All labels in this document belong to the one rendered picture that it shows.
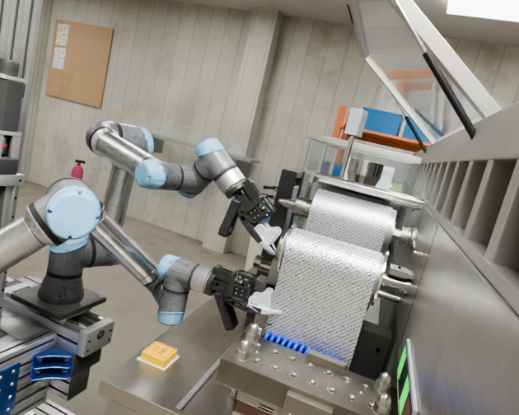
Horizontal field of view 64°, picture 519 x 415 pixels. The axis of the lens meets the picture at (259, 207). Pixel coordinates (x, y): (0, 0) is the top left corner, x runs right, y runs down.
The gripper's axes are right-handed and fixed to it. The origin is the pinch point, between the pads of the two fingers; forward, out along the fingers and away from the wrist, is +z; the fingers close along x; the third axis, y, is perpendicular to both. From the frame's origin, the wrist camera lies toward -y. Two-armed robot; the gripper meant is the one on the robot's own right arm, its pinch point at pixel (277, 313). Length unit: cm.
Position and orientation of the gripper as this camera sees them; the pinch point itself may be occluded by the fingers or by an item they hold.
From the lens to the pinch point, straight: 114.2
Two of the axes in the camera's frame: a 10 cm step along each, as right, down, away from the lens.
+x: 3.0, -1.0, 9.5
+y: 2.3, -9.6, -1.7
